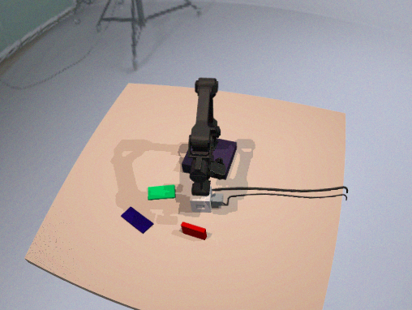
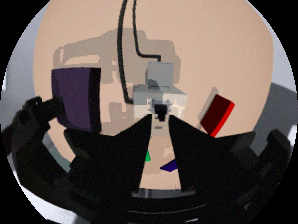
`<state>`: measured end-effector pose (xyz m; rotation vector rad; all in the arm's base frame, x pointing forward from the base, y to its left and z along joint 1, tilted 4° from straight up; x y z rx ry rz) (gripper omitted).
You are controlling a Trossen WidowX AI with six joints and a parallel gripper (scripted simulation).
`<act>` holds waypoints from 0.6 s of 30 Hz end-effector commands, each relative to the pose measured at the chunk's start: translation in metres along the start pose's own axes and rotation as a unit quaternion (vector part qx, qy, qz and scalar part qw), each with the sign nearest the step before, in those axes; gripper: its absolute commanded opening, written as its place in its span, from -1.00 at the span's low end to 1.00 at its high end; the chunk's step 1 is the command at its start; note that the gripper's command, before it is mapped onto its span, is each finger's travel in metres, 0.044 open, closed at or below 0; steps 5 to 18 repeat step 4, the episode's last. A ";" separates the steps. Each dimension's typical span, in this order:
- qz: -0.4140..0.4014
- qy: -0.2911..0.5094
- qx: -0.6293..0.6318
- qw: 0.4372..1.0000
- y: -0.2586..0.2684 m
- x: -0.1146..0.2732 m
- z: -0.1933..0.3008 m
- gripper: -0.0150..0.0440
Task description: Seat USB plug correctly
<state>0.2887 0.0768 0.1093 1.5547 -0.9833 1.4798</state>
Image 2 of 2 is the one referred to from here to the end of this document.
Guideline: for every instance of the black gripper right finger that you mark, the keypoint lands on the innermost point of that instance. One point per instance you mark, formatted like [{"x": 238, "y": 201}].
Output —
[{"x": 197, "y": 152}]

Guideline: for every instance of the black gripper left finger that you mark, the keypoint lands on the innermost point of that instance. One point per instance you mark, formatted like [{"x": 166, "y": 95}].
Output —
[{"x": 127, "y": 150}]

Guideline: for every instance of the green flat rectangular block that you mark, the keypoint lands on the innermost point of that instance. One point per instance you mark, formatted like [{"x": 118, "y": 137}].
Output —
[{"x": 147, "y": 158}]

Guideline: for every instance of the white power cube with black cable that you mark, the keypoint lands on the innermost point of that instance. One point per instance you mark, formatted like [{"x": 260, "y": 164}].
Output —
[{"x": 144, "y": 94}]

